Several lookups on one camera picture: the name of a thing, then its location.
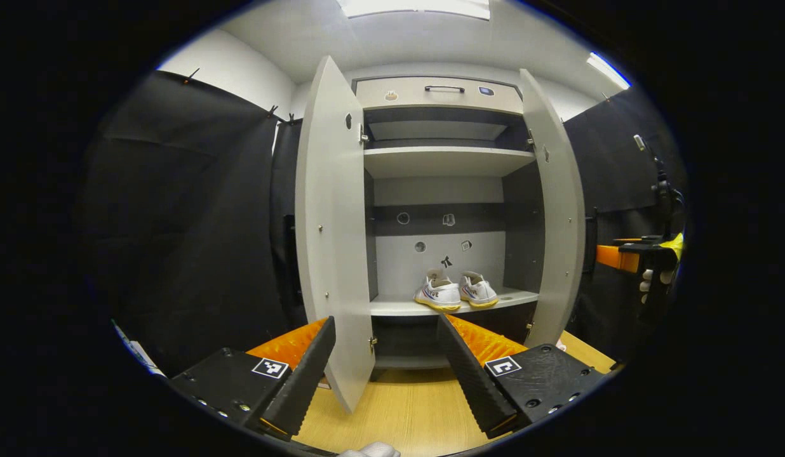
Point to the ceiling light panel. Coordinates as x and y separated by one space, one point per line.
608 70
418 6

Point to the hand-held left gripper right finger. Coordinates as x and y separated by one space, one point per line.
469 381

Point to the white printed sheet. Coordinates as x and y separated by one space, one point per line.
141 352

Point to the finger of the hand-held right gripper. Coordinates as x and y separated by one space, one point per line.
640 240
615 257

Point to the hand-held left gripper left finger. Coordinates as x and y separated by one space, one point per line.
303 374

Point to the black backdrop cloth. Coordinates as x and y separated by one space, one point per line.
195 222

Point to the grey shoe cabinet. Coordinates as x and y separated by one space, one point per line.
443 162

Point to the grey cabinet drawer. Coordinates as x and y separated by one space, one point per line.
411 95

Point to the grey shoe cabinet door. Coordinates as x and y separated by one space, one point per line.
332 254
561 222

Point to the white canvas shoe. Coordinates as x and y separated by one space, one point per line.
440 295
478 292

